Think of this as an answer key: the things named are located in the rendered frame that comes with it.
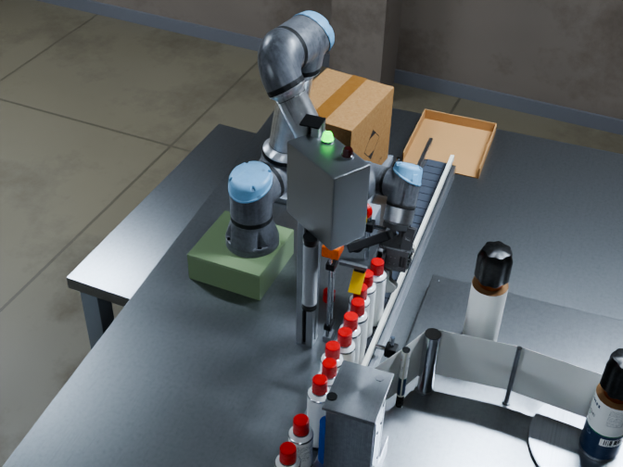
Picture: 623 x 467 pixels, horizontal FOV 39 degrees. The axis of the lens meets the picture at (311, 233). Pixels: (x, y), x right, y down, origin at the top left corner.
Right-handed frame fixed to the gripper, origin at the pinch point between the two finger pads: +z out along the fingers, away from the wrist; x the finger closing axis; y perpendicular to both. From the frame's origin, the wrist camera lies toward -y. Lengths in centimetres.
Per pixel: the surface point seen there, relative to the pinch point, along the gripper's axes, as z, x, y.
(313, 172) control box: -33, -46, -10
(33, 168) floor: 19, 156, -204
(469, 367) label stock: 6.5, -18.1, 28.7
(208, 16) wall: -72, 286, -183
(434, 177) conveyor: -28, 60, 1
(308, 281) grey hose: -7.8, -33.6, -9.5
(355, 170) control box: -36, -46, -1
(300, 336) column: 13.1, -8.8, -14.9
